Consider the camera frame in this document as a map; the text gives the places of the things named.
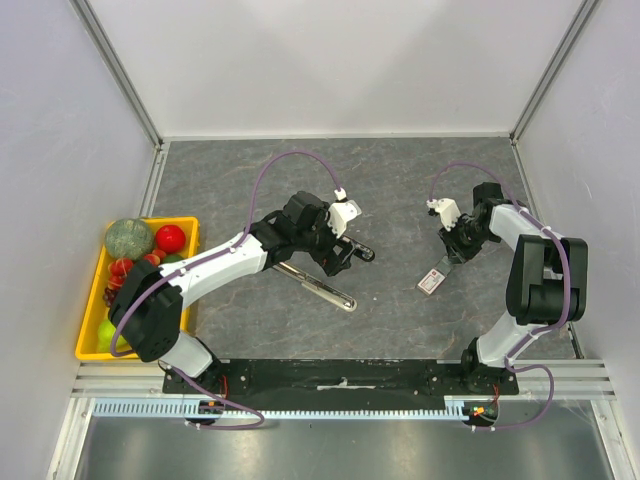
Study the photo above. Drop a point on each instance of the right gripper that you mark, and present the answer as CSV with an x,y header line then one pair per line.
x,y
451,251

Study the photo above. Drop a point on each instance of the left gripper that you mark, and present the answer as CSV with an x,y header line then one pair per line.
x,y
331,262

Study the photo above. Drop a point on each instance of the silver and black stapler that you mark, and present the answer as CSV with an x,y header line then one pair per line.
x,y
317,287

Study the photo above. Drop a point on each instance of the red white staple box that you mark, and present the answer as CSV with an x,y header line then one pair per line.
x,y
436,276

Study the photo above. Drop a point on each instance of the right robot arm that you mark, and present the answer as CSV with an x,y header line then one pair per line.
x,y
546,287

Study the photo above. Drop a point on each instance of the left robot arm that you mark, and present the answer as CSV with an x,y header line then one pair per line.
x,y
147,310

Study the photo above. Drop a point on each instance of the red apple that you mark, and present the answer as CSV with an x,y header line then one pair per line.
x,y
170,238

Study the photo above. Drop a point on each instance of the green avocado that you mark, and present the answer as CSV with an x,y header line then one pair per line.
x,y
172,258

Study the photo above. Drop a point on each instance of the peach fruit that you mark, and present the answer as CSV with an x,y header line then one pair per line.
x,y
156,257

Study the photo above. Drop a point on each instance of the green striped melon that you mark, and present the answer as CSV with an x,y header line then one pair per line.
x,y
129,238

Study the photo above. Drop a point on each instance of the red cherry tomato cluster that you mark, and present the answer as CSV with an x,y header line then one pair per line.
x,y
118,272

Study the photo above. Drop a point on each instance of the purple grape bunch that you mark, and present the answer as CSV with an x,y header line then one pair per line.
x,y
109,296

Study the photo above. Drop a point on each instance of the green pear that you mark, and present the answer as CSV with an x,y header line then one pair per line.
x,y
105,334

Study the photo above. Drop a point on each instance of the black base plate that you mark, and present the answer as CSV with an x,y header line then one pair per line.
x,y
250,377

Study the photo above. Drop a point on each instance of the grey cable duct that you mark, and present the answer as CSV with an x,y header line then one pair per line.
x,y
200,408

